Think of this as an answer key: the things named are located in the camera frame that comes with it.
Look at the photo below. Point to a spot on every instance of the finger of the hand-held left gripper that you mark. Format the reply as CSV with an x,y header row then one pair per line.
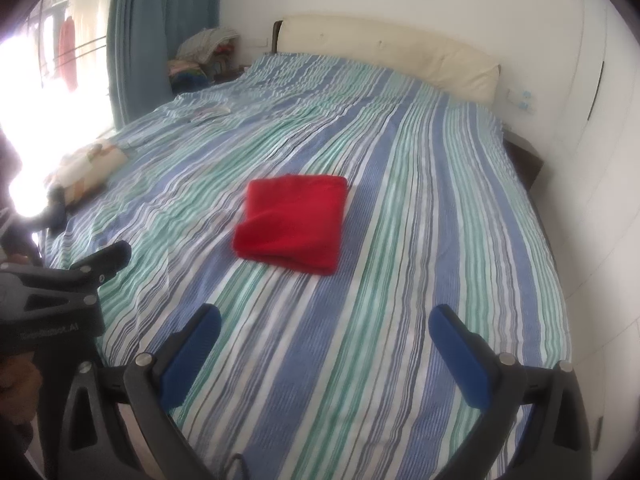
x,y
102,260
52,210

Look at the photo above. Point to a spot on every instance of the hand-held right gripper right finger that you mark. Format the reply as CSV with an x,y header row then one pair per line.
x,y
457,355

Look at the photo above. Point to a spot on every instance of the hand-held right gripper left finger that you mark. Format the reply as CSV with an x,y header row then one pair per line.
x,y
192,355

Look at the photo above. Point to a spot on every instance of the red sweater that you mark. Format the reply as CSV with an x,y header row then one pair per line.
x,y
292,220

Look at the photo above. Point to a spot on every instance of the pile of folded clothes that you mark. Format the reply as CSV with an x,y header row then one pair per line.
x,y
202,55

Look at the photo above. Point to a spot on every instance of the person's left hand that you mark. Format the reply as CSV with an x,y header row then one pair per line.
x,y
17,380

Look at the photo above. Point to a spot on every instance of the cream printed pillow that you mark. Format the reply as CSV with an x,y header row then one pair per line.
x,y
87,165

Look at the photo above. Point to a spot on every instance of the striped bed sheet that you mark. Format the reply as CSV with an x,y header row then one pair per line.
x,y
380,285

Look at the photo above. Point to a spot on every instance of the red hanging garment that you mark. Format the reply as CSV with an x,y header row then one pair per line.
x,y
67,52

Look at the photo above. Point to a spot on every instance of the blue curtain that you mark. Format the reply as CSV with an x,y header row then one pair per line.
x,y
155,35

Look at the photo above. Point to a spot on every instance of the cream padded headboard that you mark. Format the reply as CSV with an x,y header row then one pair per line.
x,y
400,50

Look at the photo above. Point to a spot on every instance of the white wall socket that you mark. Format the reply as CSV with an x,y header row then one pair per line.
x,y
521,100

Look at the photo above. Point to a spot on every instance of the dark headboard post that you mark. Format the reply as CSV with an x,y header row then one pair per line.
x,y
276,35

